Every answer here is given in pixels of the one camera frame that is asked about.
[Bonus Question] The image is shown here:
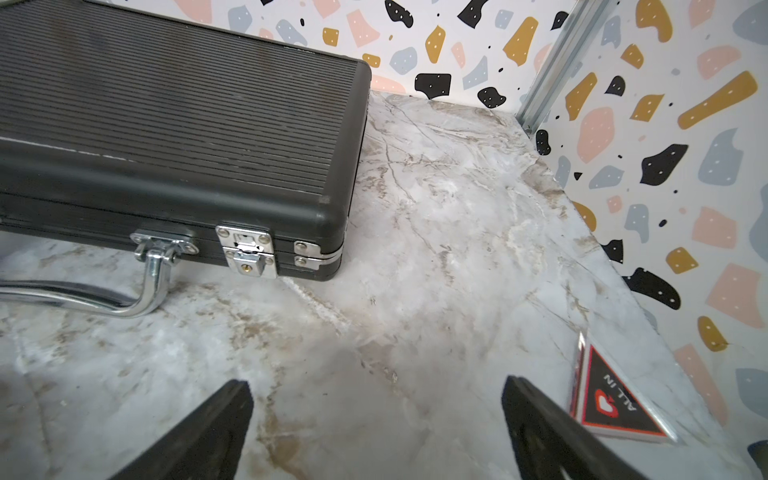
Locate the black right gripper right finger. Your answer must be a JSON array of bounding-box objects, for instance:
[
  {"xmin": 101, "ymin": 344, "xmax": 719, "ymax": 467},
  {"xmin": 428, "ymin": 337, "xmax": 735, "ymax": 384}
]
[{"xmin": 501, "ymin": 376, "xmax": 645, "ymax": 480}]

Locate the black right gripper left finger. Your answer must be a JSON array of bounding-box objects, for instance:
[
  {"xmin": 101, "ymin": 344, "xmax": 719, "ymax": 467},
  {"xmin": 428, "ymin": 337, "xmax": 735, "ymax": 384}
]
[{"xmin": 113, "ymin": 380, "xmax": 254, "ymax": 479}]

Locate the triangular all-in card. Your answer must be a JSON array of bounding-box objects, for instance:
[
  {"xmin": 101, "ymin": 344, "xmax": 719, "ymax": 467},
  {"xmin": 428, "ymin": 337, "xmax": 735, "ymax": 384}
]
[{"xmin": 568, "ymin": 331, "xmax": 679, "ymax": 444}]

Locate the black ribbed metal case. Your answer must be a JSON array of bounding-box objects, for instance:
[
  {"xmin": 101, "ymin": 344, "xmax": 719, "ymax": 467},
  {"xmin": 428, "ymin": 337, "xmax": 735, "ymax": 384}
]
[{"xmin": 1, "ymin": 1, "xmax": 372, "ymax": 318}]

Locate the aluminium corner post right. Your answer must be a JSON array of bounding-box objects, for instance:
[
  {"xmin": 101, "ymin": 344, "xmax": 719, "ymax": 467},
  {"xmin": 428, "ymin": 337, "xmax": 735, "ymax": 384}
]
[{"xmin": 516, "ymin": 0, "xmax": 615, "ymax": 137}]

